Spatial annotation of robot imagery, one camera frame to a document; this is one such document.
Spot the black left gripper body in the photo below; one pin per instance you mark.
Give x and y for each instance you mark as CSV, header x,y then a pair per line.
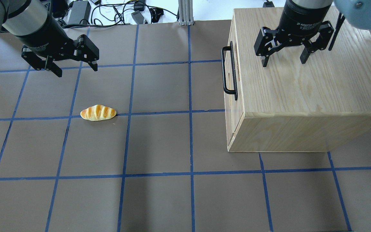
x,y
45,36

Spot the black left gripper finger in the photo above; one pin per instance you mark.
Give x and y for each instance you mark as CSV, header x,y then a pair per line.
x,y
86,51
37,63

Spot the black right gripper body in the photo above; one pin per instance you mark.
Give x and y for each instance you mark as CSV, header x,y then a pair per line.
x,y
302,21

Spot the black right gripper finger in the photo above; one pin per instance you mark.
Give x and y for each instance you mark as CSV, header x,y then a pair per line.
x,y
325,33
268,42

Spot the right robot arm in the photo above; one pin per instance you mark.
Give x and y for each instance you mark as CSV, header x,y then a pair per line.
x,y
356,12

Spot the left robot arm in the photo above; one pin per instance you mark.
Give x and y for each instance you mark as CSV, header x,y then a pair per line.
x,y
44,41

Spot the light wooden drawer cabinet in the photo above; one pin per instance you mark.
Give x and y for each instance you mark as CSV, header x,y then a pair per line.
x,y
293,107

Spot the black power adapter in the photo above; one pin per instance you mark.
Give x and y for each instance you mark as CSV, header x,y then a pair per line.
x,y
80,11

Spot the toy bread roll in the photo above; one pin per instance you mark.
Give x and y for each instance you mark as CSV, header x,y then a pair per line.
x,y
98,113

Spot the aluminium profile post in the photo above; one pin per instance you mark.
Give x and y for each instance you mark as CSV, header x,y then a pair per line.
x,y
185,12

